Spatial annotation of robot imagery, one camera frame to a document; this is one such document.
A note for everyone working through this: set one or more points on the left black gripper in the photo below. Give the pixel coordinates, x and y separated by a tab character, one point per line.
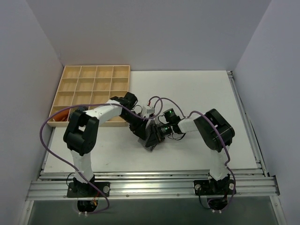
142	129

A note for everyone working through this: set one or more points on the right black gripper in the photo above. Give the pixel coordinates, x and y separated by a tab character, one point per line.
161	131

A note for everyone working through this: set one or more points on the striped grey underwear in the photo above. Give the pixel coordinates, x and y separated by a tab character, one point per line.
152	136

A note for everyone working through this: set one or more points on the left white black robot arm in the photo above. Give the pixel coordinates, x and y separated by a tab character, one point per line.
82	130

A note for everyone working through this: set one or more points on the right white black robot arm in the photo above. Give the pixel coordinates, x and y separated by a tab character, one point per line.
215	131

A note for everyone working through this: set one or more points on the rolled dark striped cloth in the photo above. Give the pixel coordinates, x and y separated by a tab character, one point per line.
81	109

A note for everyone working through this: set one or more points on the wooden compartment tray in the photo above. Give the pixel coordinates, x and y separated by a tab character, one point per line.
89	84

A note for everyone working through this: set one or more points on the rolled orange cloth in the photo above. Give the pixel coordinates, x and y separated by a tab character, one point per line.
62	116

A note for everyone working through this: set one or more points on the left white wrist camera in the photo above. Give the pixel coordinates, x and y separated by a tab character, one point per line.
147	110

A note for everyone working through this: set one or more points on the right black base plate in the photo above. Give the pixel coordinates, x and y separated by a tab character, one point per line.
212	187

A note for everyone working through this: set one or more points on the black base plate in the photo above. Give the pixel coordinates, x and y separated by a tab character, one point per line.
212	187
83	190

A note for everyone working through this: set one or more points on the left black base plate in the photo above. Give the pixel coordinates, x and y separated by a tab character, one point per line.
83	190

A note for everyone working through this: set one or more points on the aluminium frame rail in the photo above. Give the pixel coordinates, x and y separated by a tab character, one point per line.
157	188

